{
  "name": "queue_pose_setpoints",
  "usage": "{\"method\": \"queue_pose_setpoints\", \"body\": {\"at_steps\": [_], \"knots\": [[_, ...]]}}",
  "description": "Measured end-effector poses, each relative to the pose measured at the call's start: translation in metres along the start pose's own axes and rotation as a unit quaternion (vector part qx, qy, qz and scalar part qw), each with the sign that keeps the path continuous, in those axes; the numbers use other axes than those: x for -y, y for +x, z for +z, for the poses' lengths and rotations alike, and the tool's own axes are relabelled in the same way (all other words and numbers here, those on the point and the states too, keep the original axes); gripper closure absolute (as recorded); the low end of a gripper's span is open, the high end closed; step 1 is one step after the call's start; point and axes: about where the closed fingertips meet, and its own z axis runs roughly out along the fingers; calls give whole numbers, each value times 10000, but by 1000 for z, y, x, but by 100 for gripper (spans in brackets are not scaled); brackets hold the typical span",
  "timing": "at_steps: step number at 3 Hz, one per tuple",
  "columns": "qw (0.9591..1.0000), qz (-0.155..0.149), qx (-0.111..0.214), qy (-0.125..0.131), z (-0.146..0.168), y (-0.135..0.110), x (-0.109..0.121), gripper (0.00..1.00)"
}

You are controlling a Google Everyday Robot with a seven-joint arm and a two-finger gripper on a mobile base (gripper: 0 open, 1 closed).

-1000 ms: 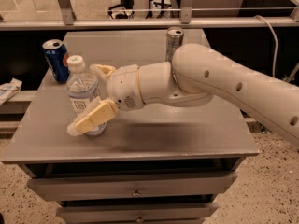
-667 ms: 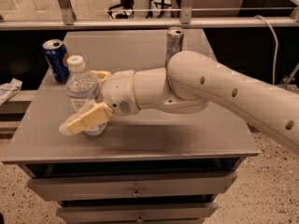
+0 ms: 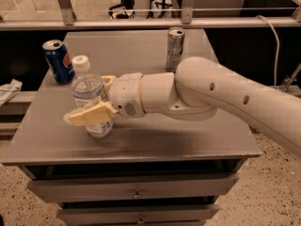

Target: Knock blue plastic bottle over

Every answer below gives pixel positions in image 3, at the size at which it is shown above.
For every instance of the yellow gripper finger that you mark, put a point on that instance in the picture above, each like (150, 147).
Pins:
(109, 79)
(91, 114)

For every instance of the lower grey drawer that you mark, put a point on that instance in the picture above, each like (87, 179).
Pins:
(140, 215)

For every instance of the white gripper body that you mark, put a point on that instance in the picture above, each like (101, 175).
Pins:
(125, 93)

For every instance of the silver energy drink can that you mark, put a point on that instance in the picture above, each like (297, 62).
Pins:
(175, 40)

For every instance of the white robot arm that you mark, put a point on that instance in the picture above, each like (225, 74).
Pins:
(194, 92)

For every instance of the black office chair base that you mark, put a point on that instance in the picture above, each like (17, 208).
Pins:
(123, 10)

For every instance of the grey drawer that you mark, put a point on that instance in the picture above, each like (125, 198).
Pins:
(140, 215)
(134, 188)

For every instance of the metal railing frame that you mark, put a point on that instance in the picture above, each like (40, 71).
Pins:
(92, 14)

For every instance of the crumpled white package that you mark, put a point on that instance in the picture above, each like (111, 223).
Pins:
(8, 91)

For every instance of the clear blue-label plastic bottle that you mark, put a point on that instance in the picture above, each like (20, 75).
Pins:
(87, 86)

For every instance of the upper grey drawer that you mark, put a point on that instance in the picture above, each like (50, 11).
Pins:
(134, 188)

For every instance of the blue Pepsi soda can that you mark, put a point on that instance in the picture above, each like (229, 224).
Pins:
(58, 59)

